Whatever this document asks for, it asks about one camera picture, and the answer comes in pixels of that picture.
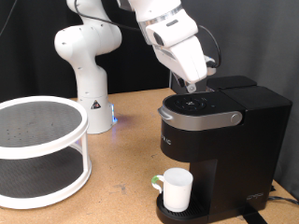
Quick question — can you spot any Keurig lid with silver handle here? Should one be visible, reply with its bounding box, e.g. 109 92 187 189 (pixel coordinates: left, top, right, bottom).
157 91 246 133

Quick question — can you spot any grey partition panel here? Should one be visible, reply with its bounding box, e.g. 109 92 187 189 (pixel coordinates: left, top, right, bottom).
169 0 299 200

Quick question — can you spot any black camera cable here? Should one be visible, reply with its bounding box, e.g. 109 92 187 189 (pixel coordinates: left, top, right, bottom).
0 0 222 69

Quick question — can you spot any black Keurig coffee machine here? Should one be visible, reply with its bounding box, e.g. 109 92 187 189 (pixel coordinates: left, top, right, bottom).
155 75 293 224

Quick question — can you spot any white mug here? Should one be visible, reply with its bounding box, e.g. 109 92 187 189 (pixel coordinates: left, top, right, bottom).
150 167 194 214

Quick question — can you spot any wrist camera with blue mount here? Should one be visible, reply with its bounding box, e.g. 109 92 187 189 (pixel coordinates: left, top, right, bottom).
202 54 219 77

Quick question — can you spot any white two-tier turntable shelf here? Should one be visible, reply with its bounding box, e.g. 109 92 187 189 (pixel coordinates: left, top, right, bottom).
0 95 93 210

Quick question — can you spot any black drip tray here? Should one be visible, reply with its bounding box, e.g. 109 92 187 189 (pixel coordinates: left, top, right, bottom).
155 190 207 224

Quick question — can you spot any black tape strip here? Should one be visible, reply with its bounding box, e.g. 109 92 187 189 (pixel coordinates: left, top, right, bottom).
239 211 269 224

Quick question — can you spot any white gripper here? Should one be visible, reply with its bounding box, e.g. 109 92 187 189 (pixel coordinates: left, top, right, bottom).
153 35 208 94

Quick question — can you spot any black backdrop curtain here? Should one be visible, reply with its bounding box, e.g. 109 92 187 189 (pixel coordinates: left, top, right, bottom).
0 0 176 104

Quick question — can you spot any braided machine power cable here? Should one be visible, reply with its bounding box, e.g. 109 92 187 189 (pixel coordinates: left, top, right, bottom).
268 195 299 206

